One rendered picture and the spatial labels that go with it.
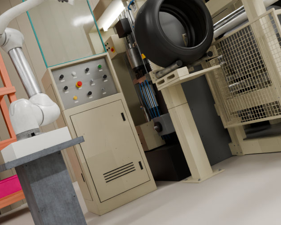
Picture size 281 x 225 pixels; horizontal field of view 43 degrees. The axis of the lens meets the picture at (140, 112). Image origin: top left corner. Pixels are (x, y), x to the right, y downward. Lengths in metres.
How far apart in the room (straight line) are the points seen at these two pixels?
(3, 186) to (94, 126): 2.08
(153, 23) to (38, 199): 1.37
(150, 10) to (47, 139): 1.13
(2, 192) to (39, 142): 2.59
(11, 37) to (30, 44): 3.78
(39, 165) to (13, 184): 2.50
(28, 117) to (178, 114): 1.18
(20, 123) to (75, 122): 0.69
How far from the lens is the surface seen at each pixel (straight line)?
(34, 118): 2.41
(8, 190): 4.79
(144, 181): 3.11
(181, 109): 2.91
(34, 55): 6.44
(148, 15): 2.57
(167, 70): 2.68
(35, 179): 2.31
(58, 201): 2.34
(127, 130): 3.08
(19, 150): 2.20
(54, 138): 2.26
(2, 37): 2.67
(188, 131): 2.92
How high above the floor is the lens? 0.62
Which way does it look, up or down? 1 degrees up
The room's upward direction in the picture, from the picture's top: 20 degrees counter-clockwise
